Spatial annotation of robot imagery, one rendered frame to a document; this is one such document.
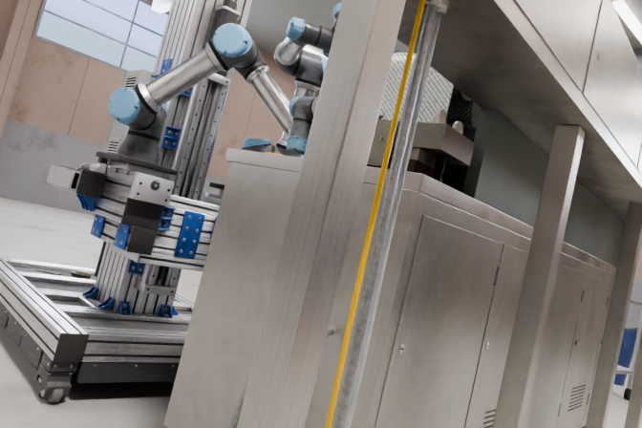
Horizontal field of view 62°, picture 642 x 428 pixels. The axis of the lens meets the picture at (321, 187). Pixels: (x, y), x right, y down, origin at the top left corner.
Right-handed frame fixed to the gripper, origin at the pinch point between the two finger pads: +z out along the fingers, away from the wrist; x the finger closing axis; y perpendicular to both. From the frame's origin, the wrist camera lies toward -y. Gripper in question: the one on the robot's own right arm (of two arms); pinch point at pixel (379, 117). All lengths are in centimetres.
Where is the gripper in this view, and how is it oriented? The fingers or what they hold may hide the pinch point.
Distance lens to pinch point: 161.2
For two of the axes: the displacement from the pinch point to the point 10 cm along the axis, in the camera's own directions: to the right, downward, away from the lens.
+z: 7.5, 1.3, -6.5
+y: 2.3, -9.7, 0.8
